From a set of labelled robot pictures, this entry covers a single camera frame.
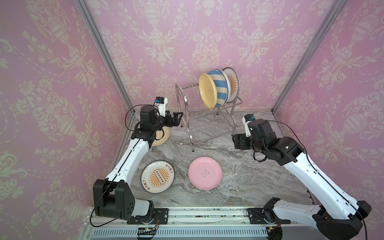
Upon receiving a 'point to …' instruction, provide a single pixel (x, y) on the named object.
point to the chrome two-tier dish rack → (204, 124)
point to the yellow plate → (208, 90)
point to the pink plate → (205, 173)
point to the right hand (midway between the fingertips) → (240, 136)
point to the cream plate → (159, 134)
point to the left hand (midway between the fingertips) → (176, 113)
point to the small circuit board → (147, 231)
